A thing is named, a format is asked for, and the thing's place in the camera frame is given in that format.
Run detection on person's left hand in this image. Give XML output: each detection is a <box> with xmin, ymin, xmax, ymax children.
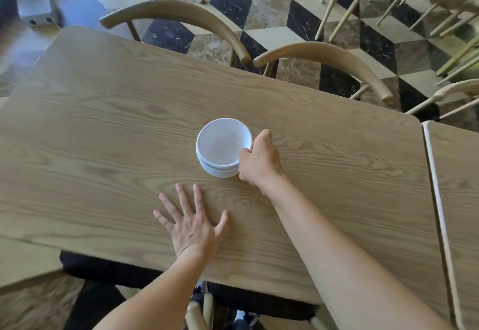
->
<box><xmin>153</xmin><ymin>183</ymin><xmax>230</xmax><ymax>263</ymax></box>

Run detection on person's right hand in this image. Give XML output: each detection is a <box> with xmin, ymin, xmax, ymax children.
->
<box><xmin>238</xmin><ymin>129</ymin><xmax>287</xmax><ymax>192</ymax></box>

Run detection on person's right forearm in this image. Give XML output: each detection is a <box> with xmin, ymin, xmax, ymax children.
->
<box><xmin>261</xmin><ymin>172</ymin><xmax>456</xmax><ymax>330</ymax></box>

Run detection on person's left forearm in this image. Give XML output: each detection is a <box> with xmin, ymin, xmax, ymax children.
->
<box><xmin>91</xmin><ymin>249</ymin><xmax>218</xmax><ymax>330</ymax></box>

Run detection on wooden table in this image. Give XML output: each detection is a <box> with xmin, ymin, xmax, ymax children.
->
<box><xmin>422</xmin><ymin>120</ymin><xmax>479</xmax><ymax>330</ymax></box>
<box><xmin>0</xmin><ymin>23</ymin><xmax>457</xmax><ymax>330</ymax></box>

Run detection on grey floor socket box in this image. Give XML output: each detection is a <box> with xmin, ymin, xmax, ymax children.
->
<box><xmin>16</xmin><ymin>2</ymin><xmax>64</xmax><ymax>27</ymax></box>

